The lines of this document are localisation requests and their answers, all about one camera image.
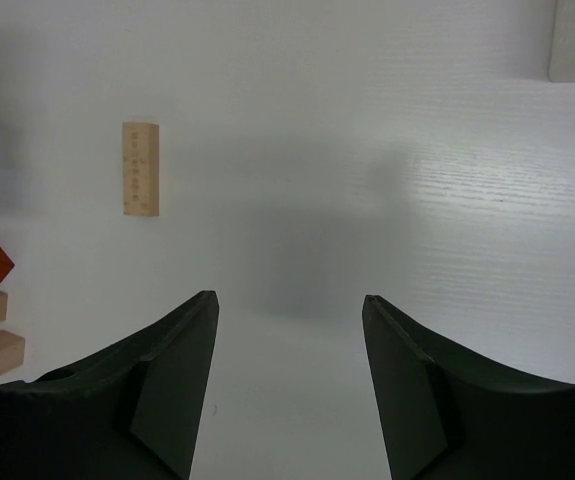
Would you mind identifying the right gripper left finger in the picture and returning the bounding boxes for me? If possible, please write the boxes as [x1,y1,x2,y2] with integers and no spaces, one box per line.
[0,291,219,480]

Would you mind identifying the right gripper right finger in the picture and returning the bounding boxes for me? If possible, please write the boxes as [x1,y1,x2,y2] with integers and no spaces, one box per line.
[362,295,575,479]

